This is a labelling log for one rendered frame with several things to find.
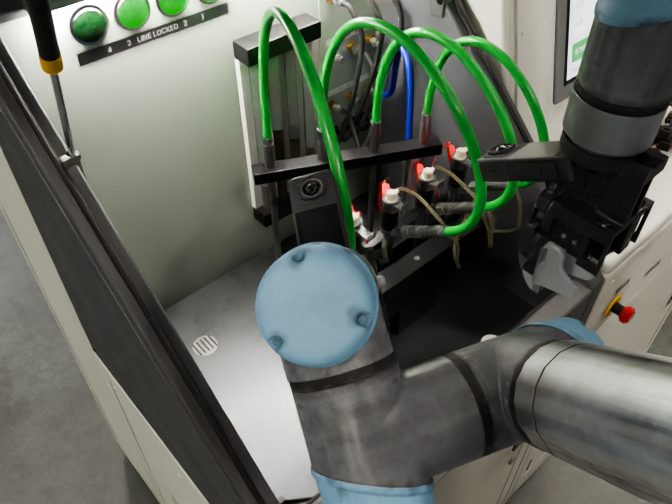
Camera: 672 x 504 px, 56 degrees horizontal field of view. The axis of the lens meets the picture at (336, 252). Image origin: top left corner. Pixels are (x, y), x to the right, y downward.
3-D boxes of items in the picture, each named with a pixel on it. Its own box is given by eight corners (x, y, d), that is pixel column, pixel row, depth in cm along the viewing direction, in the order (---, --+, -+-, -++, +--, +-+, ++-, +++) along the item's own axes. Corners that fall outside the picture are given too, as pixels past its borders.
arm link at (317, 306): (269, 397, 38) (231, 260, 38) (297, 365, 49) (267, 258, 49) (396, 364, 37) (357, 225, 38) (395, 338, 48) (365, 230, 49)
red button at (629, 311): (619, 333, 122) (628, 316, 118) (601, 321, 124) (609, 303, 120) (633, 319, 124) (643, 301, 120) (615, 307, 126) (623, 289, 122)
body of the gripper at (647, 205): (591, 283, 59) (635, 182, 50) (516, 235, 64) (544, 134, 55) (635, 245, 63) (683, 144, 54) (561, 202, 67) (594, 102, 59)
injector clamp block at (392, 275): (348, 373, 109) (349, 316, 98) (310, 337, 114) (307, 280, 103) (476, 275, 124) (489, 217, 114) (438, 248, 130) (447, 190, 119)
